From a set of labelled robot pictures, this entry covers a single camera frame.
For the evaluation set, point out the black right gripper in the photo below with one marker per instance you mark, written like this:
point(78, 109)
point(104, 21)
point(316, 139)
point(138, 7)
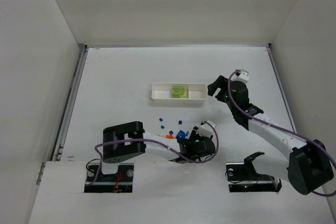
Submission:
point(223, 88)

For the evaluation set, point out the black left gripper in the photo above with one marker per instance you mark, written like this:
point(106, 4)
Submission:
point(189, 140)

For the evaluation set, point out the blue round lego piece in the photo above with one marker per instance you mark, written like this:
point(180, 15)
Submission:
point(181, 135)

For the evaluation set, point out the large green lego brick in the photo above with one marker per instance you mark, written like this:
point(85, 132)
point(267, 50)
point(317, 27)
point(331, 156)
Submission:
point(178, 90)

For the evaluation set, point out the small green lego brick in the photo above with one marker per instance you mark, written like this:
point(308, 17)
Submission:
point(179, 96)

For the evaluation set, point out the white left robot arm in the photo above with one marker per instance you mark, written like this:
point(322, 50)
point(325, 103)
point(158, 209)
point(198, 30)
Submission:
point(128, 141)

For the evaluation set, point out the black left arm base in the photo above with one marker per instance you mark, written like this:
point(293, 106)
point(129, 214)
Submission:
point(119, 182)

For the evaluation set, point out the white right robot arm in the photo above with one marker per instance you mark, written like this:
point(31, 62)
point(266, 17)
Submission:
point(307, 165)

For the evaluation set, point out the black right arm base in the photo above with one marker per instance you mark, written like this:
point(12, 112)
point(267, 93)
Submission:
point(243, 178)

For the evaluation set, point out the white divided sorting tray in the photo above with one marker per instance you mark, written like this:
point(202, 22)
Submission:
point(162, 94)

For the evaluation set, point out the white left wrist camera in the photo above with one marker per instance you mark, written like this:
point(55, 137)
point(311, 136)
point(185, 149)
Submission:
point(206, 129)

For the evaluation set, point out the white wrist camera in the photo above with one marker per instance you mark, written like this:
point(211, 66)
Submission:
point(242, 76)
point(206, 129)

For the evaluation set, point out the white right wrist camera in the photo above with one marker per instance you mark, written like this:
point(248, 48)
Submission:
point(242, 76)

